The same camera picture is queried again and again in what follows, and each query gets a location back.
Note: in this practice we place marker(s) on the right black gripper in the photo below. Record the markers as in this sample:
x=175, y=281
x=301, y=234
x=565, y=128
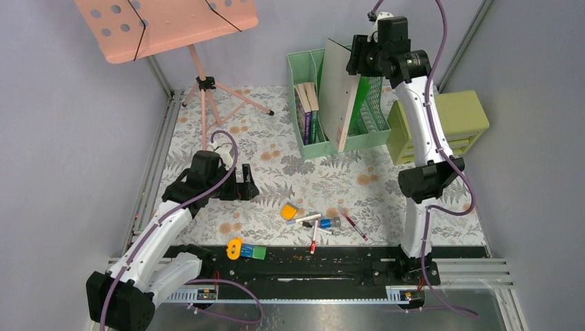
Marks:
x=360, y=44

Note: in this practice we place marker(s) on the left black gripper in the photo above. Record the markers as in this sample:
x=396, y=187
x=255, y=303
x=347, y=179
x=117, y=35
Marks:
x=245, y=190

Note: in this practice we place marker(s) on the green plastic folder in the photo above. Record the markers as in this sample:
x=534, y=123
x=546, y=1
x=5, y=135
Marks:
x=356, y=127

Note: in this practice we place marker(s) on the beige notebook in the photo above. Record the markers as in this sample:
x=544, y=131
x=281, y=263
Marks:
x=337, y=93

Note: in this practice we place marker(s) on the green file organizer rack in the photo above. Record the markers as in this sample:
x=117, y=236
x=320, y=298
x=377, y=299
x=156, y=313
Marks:
x=303, y=67

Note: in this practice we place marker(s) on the treehouse paperback book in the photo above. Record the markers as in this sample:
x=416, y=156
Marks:
x=311, y=93

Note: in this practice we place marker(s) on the yellow blue green toy block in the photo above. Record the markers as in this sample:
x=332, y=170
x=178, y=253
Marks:
x=237, y=249

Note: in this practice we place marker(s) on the purple paperback book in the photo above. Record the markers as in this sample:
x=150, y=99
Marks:
x=304, y=113

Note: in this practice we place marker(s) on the olive green drawer box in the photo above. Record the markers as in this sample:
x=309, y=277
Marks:
x=463, y=121

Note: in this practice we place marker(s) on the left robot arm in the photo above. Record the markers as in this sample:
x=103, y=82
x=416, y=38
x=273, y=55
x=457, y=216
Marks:
x=127, y=295

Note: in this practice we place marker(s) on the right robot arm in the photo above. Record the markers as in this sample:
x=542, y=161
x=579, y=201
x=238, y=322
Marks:
x=386, y=52

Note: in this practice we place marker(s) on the yellow grey eraser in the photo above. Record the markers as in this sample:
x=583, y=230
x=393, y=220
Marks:
x=289, y=211

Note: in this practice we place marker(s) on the blue grey glue stick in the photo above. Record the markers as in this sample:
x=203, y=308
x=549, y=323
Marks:
x=330, y=223

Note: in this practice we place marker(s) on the red white marker pen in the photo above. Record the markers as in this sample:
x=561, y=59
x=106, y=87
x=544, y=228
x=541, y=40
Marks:
x=314, y=236

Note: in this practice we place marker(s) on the pink music stand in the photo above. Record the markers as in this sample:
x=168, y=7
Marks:
x=130, y=30

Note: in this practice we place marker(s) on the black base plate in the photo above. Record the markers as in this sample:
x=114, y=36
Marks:
x=333, y=275

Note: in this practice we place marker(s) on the aluminium frame rail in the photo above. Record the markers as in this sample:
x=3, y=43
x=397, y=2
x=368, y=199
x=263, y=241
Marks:
x=147, y=196

